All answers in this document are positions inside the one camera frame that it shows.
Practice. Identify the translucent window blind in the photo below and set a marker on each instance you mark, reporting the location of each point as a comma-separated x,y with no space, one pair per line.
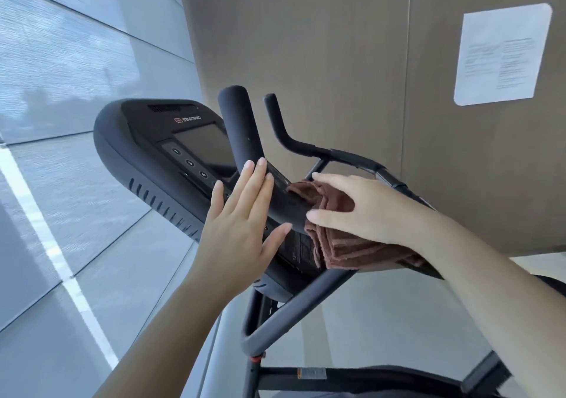
66,79

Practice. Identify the white paper notice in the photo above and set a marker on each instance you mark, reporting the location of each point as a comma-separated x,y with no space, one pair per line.
504,53

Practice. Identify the black exercise bike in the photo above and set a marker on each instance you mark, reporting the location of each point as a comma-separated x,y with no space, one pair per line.
132,145

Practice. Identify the person's right hand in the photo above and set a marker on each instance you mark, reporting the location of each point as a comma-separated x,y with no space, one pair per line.
380,216

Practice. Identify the person's left hand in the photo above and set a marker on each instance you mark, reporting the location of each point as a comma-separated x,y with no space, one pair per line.
234,252

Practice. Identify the person's right forearm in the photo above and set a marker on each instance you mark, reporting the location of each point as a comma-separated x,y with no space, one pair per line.
508,296

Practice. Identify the person's left forearm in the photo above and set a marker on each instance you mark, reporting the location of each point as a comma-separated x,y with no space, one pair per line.
168,344

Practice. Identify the brown cleaning cloth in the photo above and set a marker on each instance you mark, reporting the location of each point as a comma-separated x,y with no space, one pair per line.
349,252

